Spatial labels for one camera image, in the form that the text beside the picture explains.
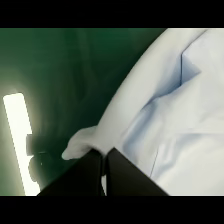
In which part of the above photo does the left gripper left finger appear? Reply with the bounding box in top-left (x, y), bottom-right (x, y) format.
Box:
top-left (36, 150), bottom-right (104, 197)

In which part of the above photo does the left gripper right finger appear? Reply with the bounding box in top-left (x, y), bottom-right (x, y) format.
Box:
top-left (103, 146), bottom-right (170, 197)

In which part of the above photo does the pale blue shirt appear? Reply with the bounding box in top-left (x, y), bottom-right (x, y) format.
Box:
top-left (61, 28), bottom-right (224, 197)

